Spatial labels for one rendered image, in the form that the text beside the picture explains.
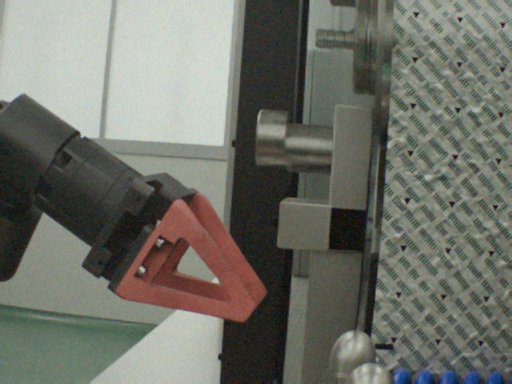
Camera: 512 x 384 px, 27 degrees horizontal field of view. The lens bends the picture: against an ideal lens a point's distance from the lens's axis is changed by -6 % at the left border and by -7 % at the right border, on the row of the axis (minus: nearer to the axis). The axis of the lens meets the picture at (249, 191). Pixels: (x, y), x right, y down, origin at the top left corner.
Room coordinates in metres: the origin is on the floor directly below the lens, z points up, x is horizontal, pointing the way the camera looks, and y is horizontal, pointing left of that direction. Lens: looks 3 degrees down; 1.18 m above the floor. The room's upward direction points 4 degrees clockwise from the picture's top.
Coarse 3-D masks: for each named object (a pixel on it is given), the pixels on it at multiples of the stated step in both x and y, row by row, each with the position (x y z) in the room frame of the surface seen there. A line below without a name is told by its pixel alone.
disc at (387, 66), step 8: (392, 0) 0.68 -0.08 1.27; (392, 8) 0.68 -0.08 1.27; (392, 16) 0.68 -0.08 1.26; (392, 24) 0.68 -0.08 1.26; (384, 32) 0.68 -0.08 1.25; (392, 32) 0.68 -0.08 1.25; (384, 48) 0.68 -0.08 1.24; (384, 56) 0.68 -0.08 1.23; (384, 64) 0.68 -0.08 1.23; (384, 72) 0.69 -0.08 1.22; (384, 80) 0.69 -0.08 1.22; (384, 88) 0.69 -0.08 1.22; (384, 96) 0.69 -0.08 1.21; (384, 104) 0.70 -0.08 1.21; (384, 112) 0.70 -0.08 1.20; (384, 120) 0.70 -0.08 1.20; (384, 128) 0.71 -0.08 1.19; (384, 136) 0.72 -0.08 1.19; (384, 144) 0.73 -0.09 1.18
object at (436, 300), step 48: (432, 144) 0.69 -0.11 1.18; (480, 144) 0.68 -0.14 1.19; (384, 192) 0.69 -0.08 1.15; (432, 192) 0.69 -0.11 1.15; (480, 192) 0.68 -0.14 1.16; (384, 240) 0.69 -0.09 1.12; (432, 240) 0.69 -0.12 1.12; (480, 240) 0.68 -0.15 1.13; (384, 288) 0.69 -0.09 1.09; (432, 288) 0.69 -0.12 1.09; (480, 288) 0.68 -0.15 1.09; (384, 336) 0.69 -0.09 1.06; (432, 336) 0.69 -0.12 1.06; (480, 336) 0.68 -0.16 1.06
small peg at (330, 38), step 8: (320, 32) 0.77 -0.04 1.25; (328, 32) 0.77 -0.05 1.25; (336, 32) 0.77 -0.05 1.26; (344, 32) 0.77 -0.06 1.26; (352, 32) 0.77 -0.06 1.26; (320, 40) 0.77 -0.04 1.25; (328, 40) 0.77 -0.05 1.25; (336, 40) 0.77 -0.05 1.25; (344, 40) 0.77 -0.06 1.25; (352, 40) 0.77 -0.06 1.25; (328, 48) 0.78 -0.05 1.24; (344, 48) 0.78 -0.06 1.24; (352, 48) 0.77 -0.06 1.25
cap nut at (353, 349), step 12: (348, 336) 0.62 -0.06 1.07; (360, 336) 0.62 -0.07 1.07; (336, 348) 0.62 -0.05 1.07; (348, 348) 0.61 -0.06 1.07; (360, 348) 0.61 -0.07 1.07; (372, 348) 0.62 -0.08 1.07; (336, 360) 0.62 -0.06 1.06; (348, 360) 0.61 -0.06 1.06; (360, 360) 0.61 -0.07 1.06; (372, 360) 0.62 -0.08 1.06; (324, 372) 0.62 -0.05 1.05; (336, 372) 0.62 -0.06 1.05; (348, 372) 0.61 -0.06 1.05
